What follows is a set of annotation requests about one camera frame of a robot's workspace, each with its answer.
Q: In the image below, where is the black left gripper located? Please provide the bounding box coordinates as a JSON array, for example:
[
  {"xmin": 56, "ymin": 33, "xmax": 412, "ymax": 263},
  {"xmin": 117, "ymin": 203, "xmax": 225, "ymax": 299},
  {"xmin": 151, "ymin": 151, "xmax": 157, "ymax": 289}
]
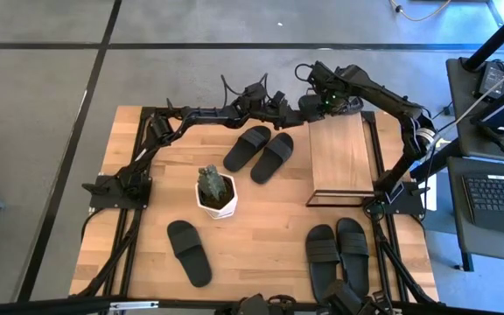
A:
[{"xmin": 245, "ymin": 90, "xmax": 305, "ymax": 131}]

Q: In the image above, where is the white angular plant pot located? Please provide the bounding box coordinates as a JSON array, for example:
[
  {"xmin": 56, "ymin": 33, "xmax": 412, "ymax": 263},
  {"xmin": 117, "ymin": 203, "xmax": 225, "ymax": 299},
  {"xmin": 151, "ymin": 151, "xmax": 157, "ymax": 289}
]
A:
[{"xmin": 194, "ymin": 171, "xmax": 239, "ymax": 221}]

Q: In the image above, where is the green cactus plant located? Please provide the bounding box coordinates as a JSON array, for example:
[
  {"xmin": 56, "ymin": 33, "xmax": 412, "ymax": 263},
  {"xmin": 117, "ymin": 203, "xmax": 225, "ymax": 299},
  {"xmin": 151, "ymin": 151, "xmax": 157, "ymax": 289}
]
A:
[{"xmin": 197, "ymin": 164, "xmax": 228, "ymax": 202}]

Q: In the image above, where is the black rig pole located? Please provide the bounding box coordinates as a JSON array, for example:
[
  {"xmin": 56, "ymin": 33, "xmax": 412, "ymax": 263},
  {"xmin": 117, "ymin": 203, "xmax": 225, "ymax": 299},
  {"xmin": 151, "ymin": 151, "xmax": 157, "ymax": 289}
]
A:
[
  {"xmin": 461, "ymin": 0, "xmax": 504, "ymax": 72},
  {"xmin": 409, "ymin": 138, "xmax": 467, "ymax": 184}
]

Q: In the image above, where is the grey work desk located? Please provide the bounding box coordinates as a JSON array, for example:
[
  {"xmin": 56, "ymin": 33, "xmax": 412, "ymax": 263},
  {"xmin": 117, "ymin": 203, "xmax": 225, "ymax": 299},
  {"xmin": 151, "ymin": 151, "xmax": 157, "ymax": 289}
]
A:
[
  {"xmin": 446, "ymin": 155, "xmax": 504, "ymax": 273},
  {"xmin": 445, "ymin": 56, "xmax": 504, "ymax": 161}
]

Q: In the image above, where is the white paper sheet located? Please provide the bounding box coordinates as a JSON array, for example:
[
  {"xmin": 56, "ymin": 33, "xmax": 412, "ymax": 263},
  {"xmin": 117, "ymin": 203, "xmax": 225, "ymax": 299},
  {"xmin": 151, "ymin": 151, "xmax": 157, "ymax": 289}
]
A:
[{"xmin": 420, "ymin": 186, "xmax": 438, "ymax": 212}]

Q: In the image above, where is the black power adapter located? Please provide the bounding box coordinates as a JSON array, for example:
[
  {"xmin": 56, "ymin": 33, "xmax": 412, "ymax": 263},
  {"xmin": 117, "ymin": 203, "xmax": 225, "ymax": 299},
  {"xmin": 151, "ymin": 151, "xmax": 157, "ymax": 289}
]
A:
[{"xmin": 478, "ymin": 59, "xmax": 504, "ymax": 100}]

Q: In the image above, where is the black keyboard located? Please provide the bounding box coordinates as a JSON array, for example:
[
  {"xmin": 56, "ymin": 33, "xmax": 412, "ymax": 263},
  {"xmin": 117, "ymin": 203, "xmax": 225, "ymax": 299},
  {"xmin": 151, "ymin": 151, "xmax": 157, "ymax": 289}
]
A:
[{"xmin": 461, "ymin": 173, "xmax": 504, "ymax": 237}]

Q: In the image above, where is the black rig crossbar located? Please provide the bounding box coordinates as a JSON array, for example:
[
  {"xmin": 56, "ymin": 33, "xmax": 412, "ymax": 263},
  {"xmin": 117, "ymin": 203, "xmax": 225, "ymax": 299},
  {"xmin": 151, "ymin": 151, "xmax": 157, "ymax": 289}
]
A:
[{"xmin": 0, "ymin": 297, "xmax": 504, "ymax": 315}]

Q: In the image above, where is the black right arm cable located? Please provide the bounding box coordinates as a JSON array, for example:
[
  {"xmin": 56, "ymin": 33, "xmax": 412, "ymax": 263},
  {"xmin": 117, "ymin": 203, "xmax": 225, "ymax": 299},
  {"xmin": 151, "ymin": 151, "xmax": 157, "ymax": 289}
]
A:
[{"xmin": 294, "ymin": 62, "xmax": 319, "ymax": 84}]

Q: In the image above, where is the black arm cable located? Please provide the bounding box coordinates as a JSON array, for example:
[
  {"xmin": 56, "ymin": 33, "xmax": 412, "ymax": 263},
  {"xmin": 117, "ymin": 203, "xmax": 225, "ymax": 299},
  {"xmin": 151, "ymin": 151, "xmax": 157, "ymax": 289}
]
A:
[
  {"xmin": 294, "ymin": 62, "xmax": 319, "ymax": 84},
  {"xmin": 220, "ymin": 72, "xmax": 271, "ymax": 98}
]

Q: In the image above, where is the wooden shelf with black frame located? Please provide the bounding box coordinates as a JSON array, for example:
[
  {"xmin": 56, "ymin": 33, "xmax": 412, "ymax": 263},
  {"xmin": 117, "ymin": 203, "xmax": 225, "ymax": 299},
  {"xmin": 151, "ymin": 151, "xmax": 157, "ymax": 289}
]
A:
[{"xmin": 305, "ymin": 111, "xmax": 376, "ymax": 208}]

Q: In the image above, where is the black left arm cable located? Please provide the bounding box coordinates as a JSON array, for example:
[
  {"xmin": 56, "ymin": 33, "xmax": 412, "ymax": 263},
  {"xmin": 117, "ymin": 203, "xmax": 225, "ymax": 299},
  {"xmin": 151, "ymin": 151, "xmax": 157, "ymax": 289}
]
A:
[{"xmin": 220, "ymin": 72, "xmax": 271, "ymax": 98}]

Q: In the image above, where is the yellow floor cable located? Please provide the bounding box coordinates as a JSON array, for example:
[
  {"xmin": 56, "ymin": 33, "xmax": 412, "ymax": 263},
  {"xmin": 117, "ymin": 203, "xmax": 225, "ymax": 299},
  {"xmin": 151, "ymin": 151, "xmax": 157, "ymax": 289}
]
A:
[{"xmin": 388, "ymin": 0, "xmax": 453, "ymax": 22}]

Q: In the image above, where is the black aluminium table frame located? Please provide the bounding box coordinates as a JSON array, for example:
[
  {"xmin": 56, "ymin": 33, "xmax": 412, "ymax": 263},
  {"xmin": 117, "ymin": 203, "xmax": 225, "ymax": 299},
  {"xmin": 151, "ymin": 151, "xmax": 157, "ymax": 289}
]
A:
[{"xmin": 70, "ymin": 98, "xmax": 439, "ymax": 307}]

